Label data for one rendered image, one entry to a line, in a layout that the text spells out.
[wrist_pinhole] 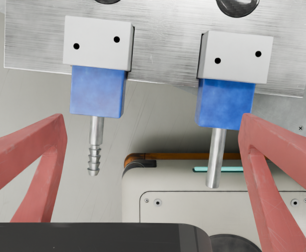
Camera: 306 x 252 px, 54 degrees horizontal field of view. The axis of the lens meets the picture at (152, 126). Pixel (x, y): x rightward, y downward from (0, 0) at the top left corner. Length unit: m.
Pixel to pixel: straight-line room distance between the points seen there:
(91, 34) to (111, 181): 0.99
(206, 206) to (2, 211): 0.81
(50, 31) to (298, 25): 0.21
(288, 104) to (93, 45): 0.21
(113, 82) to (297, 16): 0.16
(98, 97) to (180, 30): 0.09
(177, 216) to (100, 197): 0.40
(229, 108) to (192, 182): 0.65
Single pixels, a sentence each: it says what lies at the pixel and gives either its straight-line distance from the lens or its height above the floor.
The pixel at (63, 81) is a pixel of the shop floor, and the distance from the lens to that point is 1.16.
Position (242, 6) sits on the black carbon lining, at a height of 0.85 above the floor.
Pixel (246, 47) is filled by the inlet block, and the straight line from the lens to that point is 0.25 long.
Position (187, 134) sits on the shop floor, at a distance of 1.14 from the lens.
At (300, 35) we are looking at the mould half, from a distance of 0.29.
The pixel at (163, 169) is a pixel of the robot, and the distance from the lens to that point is 0.91.
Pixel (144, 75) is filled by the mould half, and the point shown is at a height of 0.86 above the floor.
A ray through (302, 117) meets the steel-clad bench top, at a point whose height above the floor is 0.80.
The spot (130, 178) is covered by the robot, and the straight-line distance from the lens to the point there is 0.90.
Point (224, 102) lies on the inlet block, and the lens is 0.26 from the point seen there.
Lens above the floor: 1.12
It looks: 81 degrees down
